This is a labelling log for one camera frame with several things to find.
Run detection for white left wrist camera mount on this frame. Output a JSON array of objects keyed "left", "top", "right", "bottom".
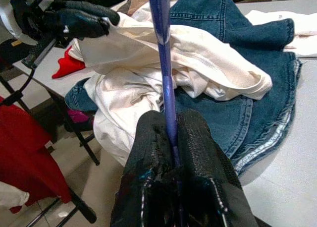
[{"left": 0, "top": 0, "right": 24, "bottom": 46}]

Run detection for white printed T-shirt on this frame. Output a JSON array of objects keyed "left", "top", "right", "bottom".
[{"left": 244, "top": 9, "right": 317, "bottom": 58}]

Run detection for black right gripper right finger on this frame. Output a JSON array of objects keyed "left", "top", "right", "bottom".
[{"left": 173, "top": 109, "right": 258, "bottom": 227}]

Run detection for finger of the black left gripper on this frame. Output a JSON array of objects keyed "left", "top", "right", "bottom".
[
  {"left": 44, "top": 10, "right": 111, "bottom": 39},
  {"left": 53, "top": 0, "right": 121, "bottom": 24}
]

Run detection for plain white T-shirt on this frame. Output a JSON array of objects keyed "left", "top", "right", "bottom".
[{"left": 71, "top": 11, "right": 273, "bottom": 167}]

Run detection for white cloth bundle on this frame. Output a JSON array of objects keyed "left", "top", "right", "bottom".
[{"left": 0, "top": 181, "right": 30, "bottom": 213}]

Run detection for small red garment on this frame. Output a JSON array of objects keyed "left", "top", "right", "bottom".
[{"left": 51, "top": 49, "right": 87, "bottom": 79}]

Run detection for magenta cloth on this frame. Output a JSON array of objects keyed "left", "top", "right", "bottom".
[{"left": 68, "top": 109, "right": 95, "bottom": 132}]

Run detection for blue denim garment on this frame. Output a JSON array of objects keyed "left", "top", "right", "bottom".
[{"left": 65, "top": 0, "right": 303, "bottom": 174}]

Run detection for large red garment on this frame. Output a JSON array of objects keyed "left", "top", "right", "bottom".
[{"left": 0, "top": 97, "right": 72, "bottom": 214}]

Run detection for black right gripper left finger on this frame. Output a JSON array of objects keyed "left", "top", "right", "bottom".
[{"left": 110, "top": 110, "right": 179, "bottom": 227}]

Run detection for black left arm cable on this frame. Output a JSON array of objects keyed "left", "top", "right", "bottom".
[{"left": 1, "top": 65, "right": 35, "bottom": 106}]

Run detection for black folding table leg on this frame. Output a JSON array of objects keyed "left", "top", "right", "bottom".
[
  {"left": 0, "top": 70, "right": 97, "bottom": 225},
  {"left": 46, "top": 88, "right": 101, "bottom": 166}
]

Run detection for purple plastic hanger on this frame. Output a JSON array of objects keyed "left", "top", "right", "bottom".
[{"left": 147, "top": 0, "right": 183, "bottom": 170}]

